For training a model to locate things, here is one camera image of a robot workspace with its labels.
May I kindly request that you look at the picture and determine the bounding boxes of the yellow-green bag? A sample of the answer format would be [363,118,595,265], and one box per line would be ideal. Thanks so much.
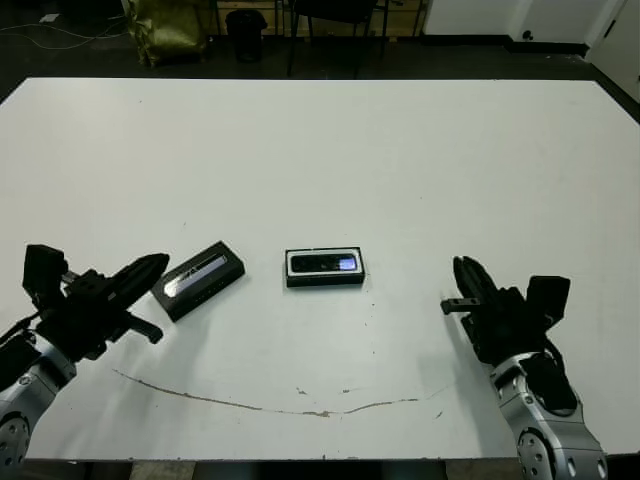
[124,0,207,69]

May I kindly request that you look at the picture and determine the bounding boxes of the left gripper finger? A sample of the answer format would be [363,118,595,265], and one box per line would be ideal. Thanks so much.
[124,262,169,314]
[117,252,170,296]

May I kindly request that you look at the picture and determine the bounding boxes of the black box white inside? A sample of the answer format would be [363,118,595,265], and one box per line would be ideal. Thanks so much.
[284,244,365,290]

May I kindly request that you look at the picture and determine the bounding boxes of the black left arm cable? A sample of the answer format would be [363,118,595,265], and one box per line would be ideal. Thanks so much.
[0,312,44,346]

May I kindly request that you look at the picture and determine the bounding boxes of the black office chair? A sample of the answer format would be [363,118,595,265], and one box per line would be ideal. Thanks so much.
[287,0,390,79]

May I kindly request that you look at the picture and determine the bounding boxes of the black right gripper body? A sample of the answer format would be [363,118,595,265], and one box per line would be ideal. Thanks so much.
[439,284,547,366]

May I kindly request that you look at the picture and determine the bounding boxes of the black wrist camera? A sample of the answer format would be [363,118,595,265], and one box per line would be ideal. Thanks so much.
[527,274,572,331]
[22,243,69,304]

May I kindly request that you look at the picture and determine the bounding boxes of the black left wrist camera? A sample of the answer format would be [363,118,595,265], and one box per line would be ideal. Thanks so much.
[22,243,69,304]

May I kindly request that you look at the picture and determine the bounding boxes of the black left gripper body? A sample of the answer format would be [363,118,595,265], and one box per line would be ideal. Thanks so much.
[37,269,164,361]

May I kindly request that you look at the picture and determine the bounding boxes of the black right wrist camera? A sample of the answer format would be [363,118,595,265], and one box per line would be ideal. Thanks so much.
[527,274,572,331]

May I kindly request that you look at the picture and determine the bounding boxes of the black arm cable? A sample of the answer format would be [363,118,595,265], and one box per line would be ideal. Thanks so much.
[542,337,569,381]
[0,312,44,346]

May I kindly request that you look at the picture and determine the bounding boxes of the white floor cable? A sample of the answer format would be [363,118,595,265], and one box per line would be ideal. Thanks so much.
[0,17,126,52]

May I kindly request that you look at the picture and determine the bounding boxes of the black slim camera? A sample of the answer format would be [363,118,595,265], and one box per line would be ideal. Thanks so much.
[291,253,359,274]

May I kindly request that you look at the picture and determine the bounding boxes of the black box lid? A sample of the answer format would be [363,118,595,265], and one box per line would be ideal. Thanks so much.
[151,240,246,323]

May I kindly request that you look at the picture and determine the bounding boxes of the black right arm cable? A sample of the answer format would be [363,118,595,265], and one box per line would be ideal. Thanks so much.
[542,337,569,381]

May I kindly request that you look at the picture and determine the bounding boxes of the black trash bin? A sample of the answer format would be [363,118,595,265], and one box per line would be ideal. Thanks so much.
[224,9,269,64]

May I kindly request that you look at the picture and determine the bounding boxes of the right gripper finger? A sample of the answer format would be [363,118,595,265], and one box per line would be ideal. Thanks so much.
[452,255,479,301]
[463,257,501,299]

